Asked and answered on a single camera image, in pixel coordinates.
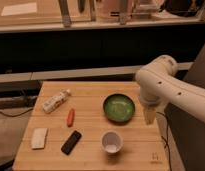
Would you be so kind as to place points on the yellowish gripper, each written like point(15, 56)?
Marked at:
point(149, 113)

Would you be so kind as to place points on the black eraser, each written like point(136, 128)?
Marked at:
point(73, 139)

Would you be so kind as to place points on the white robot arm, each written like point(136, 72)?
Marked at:
point(157, 81)

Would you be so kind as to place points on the green bowl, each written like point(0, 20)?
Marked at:
point(119, 108)

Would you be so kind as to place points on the white paper cup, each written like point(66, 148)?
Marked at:
point(111, 142)

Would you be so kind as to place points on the white plastic bottle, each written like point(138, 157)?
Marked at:
point(55, 101)

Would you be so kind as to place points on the white sponge block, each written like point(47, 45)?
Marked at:
point(39, 138)

